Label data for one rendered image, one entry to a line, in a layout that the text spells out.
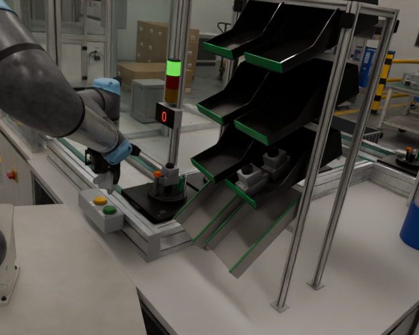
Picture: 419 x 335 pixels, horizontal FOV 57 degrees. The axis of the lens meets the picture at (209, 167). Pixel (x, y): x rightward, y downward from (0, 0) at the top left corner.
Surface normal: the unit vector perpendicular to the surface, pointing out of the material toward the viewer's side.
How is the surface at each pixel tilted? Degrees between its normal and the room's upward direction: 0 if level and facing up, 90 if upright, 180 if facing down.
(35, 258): 0
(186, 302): 0
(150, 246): 90
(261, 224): 45
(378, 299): 0
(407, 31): 90
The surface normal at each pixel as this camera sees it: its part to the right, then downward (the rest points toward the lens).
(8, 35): 0.43, -0.46
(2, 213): 0.24, -0.32
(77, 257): 0.12, -0.91
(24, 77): 0.43, 0.07
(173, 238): 0.63, 0.37
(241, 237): -0.53, -0.57
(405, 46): -0.77, 0.17
